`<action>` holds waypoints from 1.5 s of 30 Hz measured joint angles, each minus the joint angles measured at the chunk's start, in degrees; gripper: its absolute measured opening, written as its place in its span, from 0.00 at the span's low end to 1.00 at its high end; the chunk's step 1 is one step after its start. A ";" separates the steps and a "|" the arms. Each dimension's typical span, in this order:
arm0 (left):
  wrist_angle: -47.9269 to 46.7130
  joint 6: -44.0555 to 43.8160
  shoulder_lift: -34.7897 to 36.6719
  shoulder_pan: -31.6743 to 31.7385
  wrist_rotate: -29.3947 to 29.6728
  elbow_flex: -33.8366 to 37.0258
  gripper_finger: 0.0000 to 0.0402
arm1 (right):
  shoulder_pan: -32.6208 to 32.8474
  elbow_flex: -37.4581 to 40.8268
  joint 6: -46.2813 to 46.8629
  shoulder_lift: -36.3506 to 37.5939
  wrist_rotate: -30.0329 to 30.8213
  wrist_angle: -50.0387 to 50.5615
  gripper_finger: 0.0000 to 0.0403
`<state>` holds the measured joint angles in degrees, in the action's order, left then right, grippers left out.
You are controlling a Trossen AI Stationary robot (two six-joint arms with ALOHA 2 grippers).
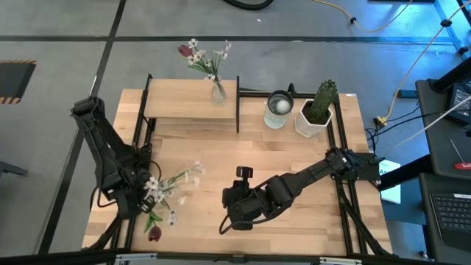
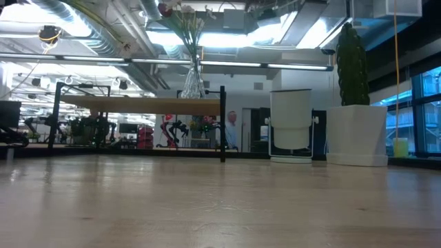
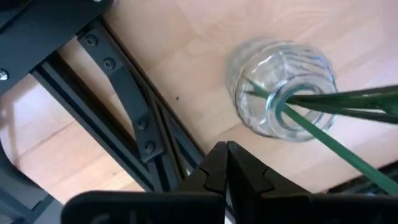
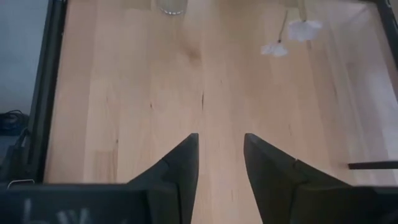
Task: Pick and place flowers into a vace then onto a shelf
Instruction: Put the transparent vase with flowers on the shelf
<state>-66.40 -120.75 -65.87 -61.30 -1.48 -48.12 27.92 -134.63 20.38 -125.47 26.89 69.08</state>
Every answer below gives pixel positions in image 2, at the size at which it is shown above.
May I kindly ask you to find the yellow hanging power cable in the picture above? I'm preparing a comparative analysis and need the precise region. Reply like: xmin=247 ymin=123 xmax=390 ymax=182
xmin=393 ymin=0 xmax=401 ymax=139

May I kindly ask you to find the yellow cable plug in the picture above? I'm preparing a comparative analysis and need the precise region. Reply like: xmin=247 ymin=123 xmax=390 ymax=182
xmin=392 ymin=137 xmax=409 ymax=158

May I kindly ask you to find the white angular plant pot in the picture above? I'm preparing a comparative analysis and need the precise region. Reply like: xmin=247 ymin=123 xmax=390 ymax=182
xmin=326 ymin=105 xmax=389 ymax=167

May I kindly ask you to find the black round ceiling device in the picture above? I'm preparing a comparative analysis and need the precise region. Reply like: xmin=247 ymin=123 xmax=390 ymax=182
xmin=37 ymin=24 xmax=63 ymax=45

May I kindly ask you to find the black monitor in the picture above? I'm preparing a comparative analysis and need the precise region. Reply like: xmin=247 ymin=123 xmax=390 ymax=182
xmin=0 ymin=100 xmax=22 ymax=129

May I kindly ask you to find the person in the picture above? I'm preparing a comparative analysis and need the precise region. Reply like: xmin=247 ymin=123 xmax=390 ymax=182
xmin=225 ymin=110 xmax=239 ymax=149

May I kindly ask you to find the faceted clear glass vase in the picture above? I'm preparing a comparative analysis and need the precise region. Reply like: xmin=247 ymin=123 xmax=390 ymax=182
xmin=180 ymin=54 xmax=207 ymax=100

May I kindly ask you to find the black aluminium table frame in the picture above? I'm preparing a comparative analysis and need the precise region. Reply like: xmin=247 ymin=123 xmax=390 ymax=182
xmin=0 ymin=143 xmax=441 ymax=169

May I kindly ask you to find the wooden shelf black metal frame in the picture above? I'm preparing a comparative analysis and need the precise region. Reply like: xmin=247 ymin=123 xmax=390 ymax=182
xmin=48 ymin=81 xmax=227 ymax=163

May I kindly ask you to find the red artificial tulip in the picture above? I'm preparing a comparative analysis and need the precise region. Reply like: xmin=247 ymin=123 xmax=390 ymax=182
xmin=157 ymin=2 xmax=199 ymax=63

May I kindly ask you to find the green cactus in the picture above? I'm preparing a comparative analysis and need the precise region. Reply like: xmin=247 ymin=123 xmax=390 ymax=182
xmin=336 ymin=22 xmax=371 ymax=107

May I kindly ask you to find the long linear ceiling light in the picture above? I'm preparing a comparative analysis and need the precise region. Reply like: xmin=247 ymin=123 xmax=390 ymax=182
xmin=0 ymin=51 xmax=334 ymax=72

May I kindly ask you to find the red stacked object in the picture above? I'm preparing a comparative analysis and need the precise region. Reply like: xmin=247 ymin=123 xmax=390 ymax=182
xmin=136 ymin=125 xmax=155 ymax=149

